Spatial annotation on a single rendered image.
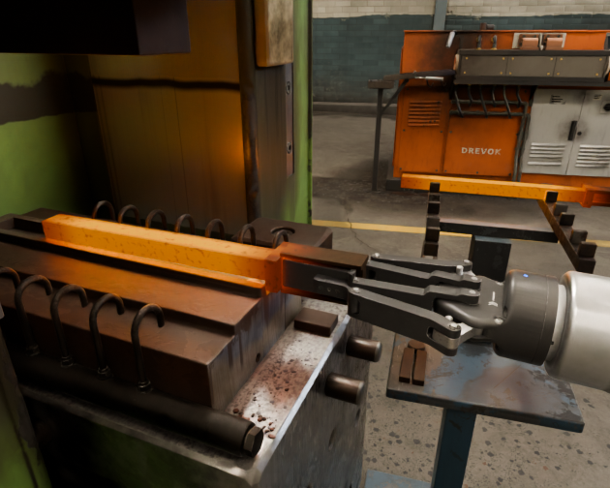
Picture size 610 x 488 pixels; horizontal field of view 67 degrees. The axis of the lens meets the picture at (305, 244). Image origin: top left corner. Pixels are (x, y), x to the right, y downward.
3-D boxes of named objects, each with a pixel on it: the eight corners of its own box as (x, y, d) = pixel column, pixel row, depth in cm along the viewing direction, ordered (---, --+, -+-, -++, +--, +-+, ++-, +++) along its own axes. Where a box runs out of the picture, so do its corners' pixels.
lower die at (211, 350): (301, 309, 57) (301, 247, 54) (213, 424, 41) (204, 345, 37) (52, 254, 72) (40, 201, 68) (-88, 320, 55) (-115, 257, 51)
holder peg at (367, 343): (381, 354, 58) (383, 337, 57) (377, 367, 56) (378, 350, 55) (350, 347, 60) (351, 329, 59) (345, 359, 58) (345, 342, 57)
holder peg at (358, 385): (365, 394, 52) (367, 376, 51) (358, 411, 50) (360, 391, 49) (331, 384, 53) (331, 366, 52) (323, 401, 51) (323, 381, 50)
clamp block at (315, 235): (333, 267, 68) (334, 227, 65) (312, 295, 60) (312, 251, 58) (259, 254, 72) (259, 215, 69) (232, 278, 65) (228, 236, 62)
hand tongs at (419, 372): (423, 242, 130) (423, 238, 129) (439, 243, 129) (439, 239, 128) (398, 381, 78) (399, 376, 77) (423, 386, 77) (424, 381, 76)
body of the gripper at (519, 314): (542, 390, 36) (423, 359, 39) (537, 331, 43) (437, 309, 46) (567, 309, 33) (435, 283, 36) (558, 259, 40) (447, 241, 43)
